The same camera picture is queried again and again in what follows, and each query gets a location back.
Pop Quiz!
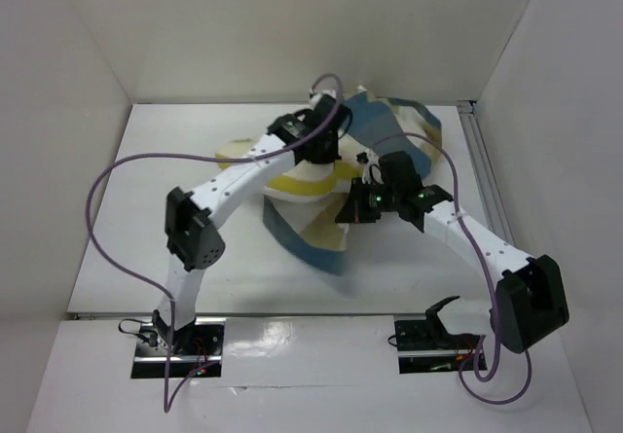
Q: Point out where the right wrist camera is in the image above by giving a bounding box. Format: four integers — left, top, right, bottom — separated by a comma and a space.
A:
357, 151, 422, 189

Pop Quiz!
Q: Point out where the cream quilted pillow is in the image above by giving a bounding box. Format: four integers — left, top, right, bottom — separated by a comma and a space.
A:
215, 135, 378, 203

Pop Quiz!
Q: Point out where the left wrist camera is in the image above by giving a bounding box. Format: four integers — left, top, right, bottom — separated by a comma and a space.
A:
310, 92, 353, 137

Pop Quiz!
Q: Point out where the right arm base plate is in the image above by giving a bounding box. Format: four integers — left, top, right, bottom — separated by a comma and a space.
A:
387, 296, 488, 375

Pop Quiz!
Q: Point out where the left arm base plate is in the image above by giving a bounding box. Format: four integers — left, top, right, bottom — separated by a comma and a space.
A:
118, 317, 225, 379

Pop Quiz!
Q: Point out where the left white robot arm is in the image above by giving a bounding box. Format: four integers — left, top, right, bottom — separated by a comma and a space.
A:
152, 108, 352, 351

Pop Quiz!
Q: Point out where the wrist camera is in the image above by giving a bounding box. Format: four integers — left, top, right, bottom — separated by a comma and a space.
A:
310, 92, 353, 137
357, 151, 422, 189

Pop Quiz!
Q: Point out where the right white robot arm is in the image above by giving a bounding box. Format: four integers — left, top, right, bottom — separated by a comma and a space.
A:
335, 178, 569, 354

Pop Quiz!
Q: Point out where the blue beige patchwork pillowcase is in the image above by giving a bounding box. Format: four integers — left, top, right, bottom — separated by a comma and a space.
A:
262, 86, 443, 275

